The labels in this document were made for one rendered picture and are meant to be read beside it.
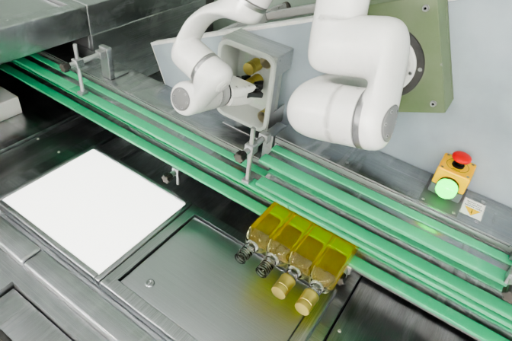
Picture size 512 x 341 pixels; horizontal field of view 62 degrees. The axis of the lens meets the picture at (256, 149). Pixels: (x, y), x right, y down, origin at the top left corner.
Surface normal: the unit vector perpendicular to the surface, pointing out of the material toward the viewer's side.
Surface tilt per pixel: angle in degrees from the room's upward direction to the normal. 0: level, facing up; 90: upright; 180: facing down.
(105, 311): 90
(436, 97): 3
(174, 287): 91
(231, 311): 90
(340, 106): 43
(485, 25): 0
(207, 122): 90
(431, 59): 3
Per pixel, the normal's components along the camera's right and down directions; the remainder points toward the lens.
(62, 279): 0.10, -0.79
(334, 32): -0.59, -0.16
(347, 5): 0.06, 0.15
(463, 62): -0.56, 0.46
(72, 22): 0.83, 0.40
